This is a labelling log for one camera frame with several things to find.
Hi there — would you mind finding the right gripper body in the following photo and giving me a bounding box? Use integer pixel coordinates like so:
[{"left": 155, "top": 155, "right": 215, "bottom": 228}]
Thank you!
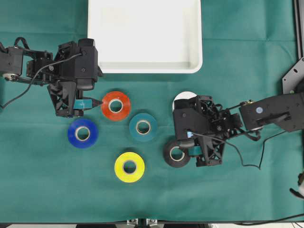
[{"left": 172, "top": 95, "right": 242, "bottom": 166}]

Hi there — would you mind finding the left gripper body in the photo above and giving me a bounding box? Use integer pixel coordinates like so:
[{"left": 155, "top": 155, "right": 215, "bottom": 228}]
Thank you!
[{"left": 47, "top": 41, "right": 103, "bottom": 118}]

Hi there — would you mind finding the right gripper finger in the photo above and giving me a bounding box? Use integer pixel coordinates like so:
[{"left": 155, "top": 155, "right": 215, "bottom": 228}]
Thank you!
[{"left": 188, "top": 146, "right": 202, "bottom": 156}]

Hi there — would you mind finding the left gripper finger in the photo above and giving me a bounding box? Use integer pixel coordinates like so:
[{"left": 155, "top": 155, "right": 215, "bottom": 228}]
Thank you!
[{"left": 73, "top": 97, "right": 103, "bottom": 110}]

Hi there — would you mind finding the black tape roll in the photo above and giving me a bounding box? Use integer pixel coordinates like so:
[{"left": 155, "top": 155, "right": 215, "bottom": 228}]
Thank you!
[{"left": 163, "top": 140, "right": 190, "bottom": 168}]

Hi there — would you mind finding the white tape roll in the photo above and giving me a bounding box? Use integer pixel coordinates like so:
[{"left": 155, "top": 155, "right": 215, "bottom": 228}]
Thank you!
[{"left": 172, "top": 91, "right": 197, "bottom": 111}]

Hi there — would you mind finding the blue tape roll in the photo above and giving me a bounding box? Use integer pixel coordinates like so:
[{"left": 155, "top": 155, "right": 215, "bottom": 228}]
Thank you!
[{"left": 67, "top": 119, "right": 99, "bottom": 149}]

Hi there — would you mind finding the red tape roll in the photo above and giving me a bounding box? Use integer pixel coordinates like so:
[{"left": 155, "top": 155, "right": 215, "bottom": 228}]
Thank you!
[{"left": 101, "top": 91, "right": 131, "bottom": 121}]

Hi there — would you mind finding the yellow tape roll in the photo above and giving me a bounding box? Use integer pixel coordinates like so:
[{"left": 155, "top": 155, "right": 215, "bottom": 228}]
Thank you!
[{"left": 114, "top": 152, "right": 145, "bottom": 183}]

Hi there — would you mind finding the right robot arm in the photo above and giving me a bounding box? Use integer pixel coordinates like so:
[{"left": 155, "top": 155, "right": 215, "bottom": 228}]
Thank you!
[{"left": 164, "top": 93, "right": 304, "bottom": 167}]

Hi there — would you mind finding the green tape roll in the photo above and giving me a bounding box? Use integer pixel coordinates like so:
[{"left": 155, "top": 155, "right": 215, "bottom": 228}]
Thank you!
[{"left": 129, "top": 113, "right": 158, "bottom": 142}]

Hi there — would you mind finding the white plastic case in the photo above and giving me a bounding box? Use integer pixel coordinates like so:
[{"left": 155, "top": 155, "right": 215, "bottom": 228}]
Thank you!
[{"left": 87, "top": 0, "right": 203, "bottom": 74}]

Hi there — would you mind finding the green table cloth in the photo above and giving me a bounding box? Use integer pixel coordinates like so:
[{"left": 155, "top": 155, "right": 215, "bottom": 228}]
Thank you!
[{"left": 0, "top": 0, "right": 304, "bottom": 223}]

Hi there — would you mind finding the left camera cable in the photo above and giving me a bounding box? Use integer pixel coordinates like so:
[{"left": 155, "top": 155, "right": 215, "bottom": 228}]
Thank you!
[{"left": 0, "top": 52, "right": 84, "bottom": 110}]

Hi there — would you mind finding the camera cable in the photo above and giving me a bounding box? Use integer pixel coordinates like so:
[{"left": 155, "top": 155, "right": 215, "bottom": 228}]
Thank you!
[
  {"left": 0, "top": 52, "right": 84, "bottom": 110},
  {"left": 190, "top": 132, "right": 285, "bottom": 171}
]

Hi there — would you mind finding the right camera cable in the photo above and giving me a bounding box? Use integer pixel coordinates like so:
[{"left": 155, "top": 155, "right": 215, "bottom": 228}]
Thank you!
[{"left": 190, "top": 132, "right": 285, "bottom": 171}]

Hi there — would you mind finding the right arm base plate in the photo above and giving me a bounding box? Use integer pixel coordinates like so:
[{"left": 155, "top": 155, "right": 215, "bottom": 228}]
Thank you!
[{"left": 282, "top": 58, "right": 304, "bottom": 94}]

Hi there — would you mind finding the black aluminium frame rail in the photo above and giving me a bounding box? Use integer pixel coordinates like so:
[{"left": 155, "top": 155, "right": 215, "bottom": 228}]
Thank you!
[{"left": 294, "top": 0, "right": 304, "bottom": 59}]

